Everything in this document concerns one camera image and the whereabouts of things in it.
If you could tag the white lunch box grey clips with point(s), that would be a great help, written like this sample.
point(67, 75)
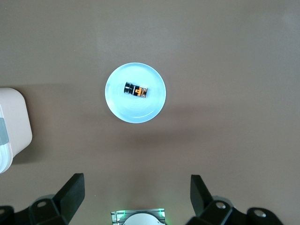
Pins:
point(14, 117)

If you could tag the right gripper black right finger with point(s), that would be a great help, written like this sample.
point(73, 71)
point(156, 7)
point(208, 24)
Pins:
point(201, 199)

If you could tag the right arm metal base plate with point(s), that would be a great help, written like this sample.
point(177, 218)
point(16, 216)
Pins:
point(116, 218)

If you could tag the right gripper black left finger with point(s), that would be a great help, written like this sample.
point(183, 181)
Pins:
point(70, 199)

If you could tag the light blue round plate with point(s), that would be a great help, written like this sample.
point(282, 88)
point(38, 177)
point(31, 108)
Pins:
point(136, 112)

